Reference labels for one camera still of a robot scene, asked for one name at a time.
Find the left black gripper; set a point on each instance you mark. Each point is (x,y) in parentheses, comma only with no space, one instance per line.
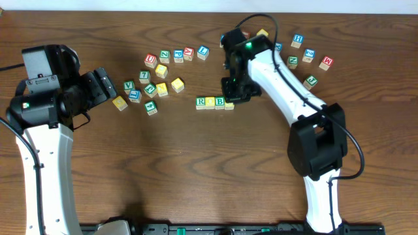
(102,84)

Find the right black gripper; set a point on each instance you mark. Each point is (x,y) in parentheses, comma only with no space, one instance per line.
(231,96)

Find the green B block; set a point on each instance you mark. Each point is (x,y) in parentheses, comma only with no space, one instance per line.
(219,103)

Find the yellow O block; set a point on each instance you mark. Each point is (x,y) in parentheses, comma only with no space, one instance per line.
(210,103)

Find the green R block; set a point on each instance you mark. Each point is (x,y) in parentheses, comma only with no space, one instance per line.
(200,103)

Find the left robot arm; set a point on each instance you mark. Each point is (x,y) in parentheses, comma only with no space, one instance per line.
(41,115)

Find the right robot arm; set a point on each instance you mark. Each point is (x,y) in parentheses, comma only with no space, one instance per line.
(316,143)

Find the green V block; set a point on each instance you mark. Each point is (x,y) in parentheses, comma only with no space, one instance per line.
(128,86)

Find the blue L block lower left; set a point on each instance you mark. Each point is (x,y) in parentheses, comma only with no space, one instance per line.
(135,95)

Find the blue l block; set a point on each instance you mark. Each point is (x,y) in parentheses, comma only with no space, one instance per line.
(203,52)
(135,95)

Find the green 7 block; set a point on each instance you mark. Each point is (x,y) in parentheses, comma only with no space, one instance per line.
(144,77)

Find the blue D block top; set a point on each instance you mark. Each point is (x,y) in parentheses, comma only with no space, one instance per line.
(220,41)

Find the red I block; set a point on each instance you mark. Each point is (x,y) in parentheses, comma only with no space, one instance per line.
(246,34)

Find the green tilted letter block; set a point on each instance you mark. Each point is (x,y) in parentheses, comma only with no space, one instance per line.
(150,90)

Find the blue X block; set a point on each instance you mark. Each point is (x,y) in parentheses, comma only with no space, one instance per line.
(278,46)

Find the green 4 block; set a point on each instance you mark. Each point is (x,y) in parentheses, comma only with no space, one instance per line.
(150,108)

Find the green N block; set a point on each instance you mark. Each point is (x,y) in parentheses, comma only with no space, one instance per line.
(292,62)

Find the yellow S block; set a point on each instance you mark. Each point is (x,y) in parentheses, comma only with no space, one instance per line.
(178,85)

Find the yellow block top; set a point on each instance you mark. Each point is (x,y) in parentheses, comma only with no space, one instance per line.
(262,32)

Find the red A block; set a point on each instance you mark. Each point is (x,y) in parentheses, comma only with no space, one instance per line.
(188,53)

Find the red U block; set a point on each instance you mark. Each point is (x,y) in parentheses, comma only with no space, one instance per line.
(150,61)

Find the yellow block beside green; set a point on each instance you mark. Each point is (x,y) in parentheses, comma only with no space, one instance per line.
(162,89)

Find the blue P block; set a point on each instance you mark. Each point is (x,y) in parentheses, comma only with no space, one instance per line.
(178,56)

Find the green J block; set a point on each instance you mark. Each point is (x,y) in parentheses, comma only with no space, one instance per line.
(310,82)

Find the green Z block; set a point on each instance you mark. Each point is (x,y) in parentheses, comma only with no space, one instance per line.
(164,56)

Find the blue H block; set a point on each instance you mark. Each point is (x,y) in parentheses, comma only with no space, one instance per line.
(297,41)

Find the blue 2 block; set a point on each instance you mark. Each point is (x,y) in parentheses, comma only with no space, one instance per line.
(308,56)

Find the red M block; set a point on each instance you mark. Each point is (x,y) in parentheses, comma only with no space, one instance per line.
(326,63)

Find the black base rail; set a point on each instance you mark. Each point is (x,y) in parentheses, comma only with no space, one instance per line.
(280,228)

